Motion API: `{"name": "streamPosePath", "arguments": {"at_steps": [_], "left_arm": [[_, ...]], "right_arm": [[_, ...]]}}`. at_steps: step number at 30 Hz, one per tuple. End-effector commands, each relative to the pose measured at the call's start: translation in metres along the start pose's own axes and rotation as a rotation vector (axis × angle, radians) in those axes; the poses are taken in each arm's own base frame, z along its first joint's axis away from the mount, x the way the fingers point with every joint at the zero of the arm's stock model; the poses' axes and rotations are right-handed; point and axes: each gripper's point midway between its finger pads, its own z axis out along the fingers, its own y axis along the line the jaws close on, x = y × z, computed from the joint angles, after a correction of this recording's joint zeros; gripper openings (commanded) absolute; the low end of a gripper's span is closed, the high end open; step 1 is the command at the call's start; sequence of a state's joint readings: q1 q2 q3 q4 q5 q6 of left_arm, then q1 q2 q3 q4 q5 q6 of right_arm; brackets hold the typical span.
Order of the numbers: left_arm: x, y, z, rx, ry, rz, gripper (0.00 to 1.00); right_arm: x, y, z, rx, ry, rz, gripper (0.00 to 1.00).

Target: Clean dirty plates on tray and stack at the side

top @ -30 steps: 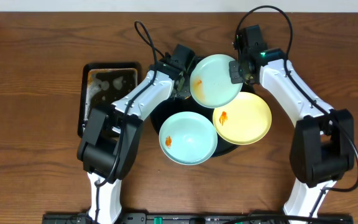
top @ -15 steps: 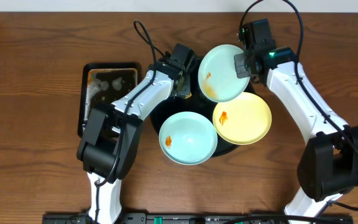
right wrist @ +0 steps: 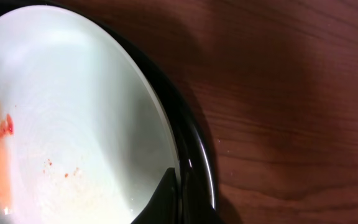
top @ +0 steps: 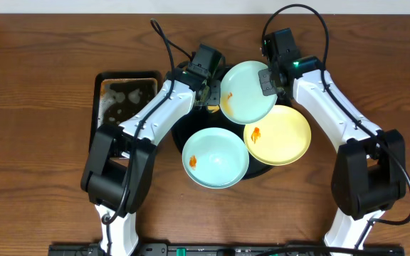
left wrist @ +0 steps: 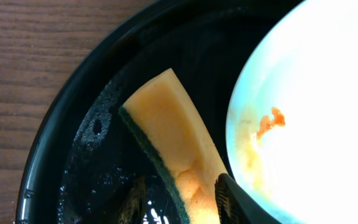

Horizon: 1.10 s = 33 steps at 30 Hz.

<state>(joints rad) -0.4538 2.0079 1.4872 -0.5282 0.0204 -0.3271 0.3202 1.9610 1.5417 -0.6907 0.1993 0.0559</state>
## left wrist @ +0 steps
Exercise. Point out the black round tray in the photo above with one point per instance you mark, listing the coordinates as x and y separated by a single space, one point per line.
84 159

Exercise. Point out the light blue plate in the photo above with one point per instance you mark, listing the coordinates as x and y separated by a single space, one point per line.
292 121

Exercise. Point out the green and yellow sponge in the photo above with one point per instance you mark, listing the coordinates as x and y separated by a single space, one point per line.
169 129

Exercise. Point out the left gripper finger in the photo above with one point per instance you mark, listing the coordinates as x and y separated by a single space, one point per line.
235 206

